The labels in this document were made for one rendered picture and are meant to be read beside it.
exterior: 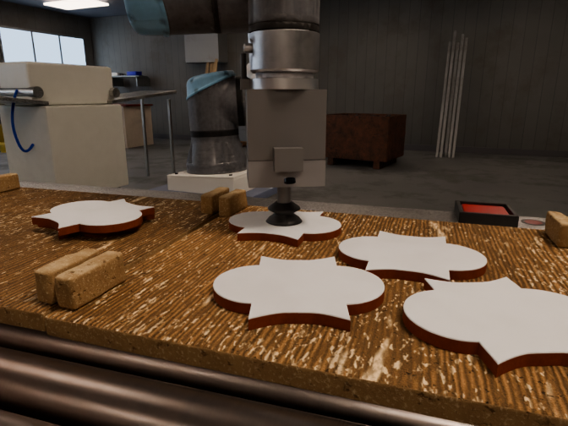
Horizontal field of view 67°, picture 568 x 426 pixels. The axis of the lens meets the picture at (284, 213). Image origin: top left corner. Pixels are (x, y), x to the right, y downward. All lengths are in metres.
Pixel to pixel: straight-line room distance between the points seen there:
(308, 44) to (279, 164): 0.12
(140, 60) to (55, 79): 7.42
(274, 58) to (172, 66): 11.09
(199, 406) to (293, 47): 0.33
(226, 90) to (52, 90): 3.86
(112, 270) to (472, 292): 0.28
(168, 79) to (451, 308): 11.37
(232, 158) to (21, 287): 0.69
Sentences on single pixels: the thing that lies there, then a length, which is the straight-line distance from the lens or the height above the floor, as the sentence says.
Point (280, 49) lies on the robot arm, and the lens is 0.46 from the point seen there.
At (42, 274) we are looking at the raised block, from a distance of 0.37.
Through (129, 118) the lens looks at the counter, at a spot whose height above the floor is 0.61.
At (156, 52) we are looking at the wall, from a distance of 11.83.
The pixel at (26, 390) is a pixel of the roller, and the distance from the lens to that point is 0.33.
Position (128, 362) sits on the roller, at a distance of 0.34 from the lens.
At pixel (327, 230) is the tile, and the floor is 0.95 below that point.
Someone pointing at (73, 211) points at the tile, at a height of 0.96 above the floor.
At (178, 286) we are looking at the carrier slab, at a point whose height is 0.94.
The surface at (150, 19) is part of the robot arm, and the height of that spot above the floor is 1.18.
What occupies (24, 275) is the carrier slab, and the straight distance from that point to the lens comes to 0.45.
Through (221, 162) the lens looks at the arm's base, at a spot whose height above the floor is 0.94.
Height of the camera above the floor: 1.09
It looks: 15 degrees down
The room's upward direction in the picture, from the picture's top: straight up
